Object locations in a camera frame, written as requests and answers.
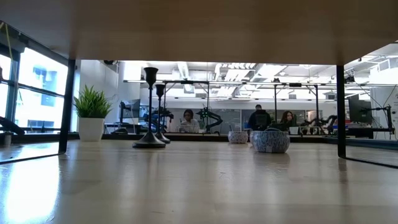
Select black background monitor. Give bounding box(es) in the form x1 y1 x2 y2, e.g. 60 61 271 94
119 98 141 125
347 94 373 125

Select green plant in white pot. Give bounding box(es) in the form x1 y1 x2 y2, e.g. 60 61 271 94
73 84 113 142

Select black window frame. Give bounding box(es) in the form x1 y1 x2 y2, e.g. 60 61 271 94
0 21 70 135

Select black background gantry frame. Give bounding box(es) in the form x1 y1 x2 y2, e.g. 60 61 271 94
161 80 211 135
273 82 320 135

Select blue patterned candle bowl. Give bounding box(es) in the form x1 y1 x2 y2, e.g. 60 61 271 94
252 128 291 154

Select black aluminium table frame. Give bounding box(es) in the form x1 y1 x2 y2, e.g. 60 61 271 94
0 132 398 152

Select black metal candlestick holder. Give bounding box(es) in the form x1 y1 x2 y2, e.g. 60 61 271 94
132 67 167 149
154 83 172 144

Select white patterned candle bowl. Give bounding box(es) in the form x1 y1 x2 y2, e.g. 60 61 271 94
228 130 249 144

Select wooden riser shelf black legs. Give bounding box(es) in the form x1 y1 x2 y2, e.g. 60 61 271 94
0 0 398 170

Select person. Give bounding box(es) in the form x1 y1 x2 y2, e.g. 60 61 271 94
178 108 201 133
248 104 272 131
279 110 297 131

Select small grey cylinder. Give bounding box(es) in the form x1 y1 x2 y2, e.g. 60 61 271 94
2 131 14 148

